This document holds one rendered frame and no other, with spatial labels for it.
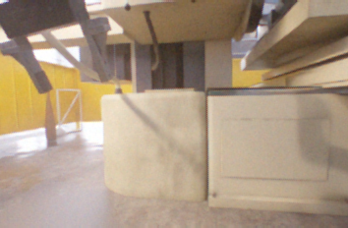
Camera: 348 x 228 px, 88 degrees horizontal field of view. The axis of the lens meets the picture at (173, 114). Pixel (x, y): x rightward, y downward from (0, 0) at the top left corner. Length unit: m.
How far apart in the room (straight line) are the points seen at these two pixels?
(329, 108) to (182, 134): 0.71
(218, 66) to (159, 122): 0.81
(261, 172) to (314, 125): 0.34
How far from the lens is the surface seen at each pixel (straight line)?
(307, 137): 1.09
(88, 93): 4.03
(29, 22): 0.39
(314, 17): 0.92
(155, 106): 1.00
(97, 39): 0.35
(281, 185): 1.13
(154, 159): 1.06
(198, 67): 1.60
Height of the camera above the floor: 0.55
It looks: 4 degrees down
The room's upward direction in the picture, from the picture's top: 1 degrees counter-clockwise
